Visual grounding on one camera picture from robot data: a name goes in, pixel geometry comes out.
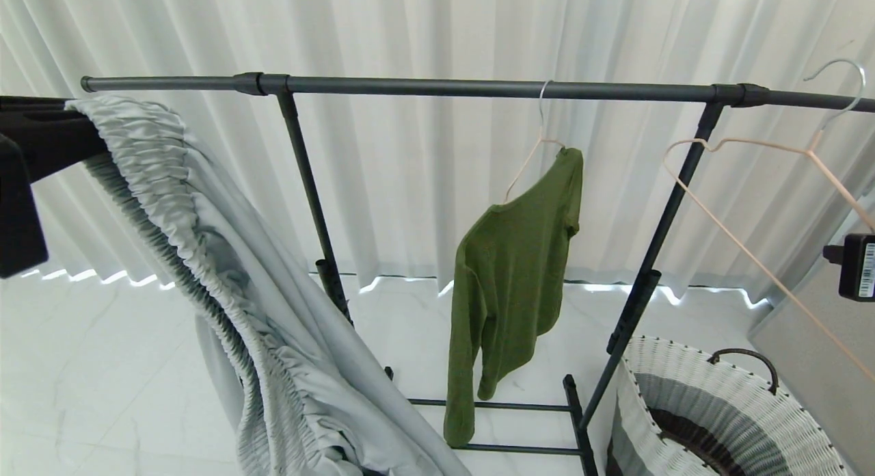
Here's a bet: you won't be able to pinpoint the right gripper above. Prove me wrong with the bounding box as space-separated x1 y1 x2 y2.
824 233 875 302

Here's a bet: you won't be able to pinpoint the white laundry basket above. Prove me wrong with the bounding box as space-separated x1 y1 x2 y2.
605 336 855 476

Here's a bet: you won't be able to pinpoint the pink clothes hanger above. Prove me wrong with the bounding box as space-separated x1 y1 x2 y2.
663 57 875 384
504 81 567 203

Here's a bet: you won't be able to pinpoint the white curtain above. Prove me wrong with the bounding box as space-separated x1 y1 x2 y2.
0 0 875 306

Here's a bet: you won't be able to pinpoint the pale grey shorts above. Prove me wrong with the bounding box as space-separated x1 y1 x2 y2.
65 95 472 476

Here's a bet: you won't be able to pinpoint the black clothes rack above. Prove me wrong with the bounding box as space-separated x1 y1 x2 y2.
81 72 875 476

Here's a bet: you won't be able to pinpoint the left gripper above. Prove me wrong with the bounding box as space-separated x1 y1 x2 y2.
0 96 110 280

